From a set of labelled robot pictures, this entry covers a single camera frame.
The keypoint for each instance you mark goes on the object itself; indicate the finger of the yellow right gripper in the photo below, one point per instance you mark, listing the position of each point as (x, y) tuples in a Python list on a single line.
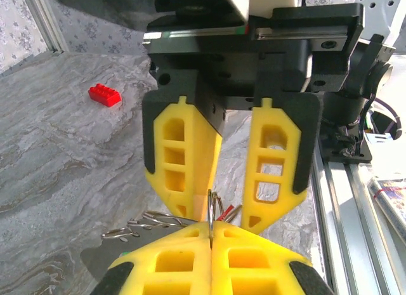
[(292, 139), (203, 155)]

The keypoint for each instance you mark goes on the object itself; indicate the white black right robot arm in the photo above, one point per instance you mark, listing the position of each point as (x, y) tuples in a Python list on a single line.
[(390, 9)]

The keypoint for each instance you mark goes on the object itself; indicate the red key tag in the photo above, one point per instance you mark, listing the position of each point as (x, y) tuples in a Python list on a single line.
[(226, 211)]

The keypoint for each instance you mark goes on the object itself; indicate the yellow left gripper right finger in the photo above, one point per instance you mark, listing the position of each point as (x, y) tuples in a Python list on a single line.
[(253, 276)]

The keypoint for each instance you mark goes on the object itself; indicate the steel plate with key rings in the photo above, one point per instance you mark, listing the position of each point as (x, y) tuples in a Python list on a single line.
[(104, 260)]

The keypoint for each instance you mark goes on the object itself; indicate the aluminium frame post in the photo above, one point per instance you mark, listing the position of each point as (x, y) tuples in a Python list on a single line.
[(44, 22)]

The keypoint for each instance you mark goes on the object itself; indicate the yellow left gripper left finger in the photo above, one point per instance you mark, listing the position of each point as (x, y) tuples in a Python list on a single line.
[(177, 276)]

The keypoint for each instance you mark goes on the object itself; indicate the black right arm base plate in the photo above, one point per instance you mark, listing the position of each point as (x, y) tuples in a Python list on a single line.
[(358, 153)]

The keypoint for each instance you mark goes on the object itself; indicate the red toy brick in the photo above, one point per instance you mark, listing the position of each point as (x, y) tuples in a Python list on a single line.
[(104, 95)]

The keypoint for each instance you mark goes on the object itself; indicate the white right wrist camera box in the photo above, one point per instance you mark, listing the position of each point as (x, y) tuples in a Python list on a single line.
[(269, 0)]

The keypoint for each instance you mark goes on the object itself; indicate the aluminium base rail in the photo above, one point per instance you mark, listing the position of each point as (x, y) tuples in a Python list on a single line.
[(349, 228)]

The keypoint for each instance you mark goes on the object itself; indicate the small picture card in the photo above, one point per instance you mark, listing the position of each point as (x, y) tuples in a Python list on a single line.
[(390, 206)]

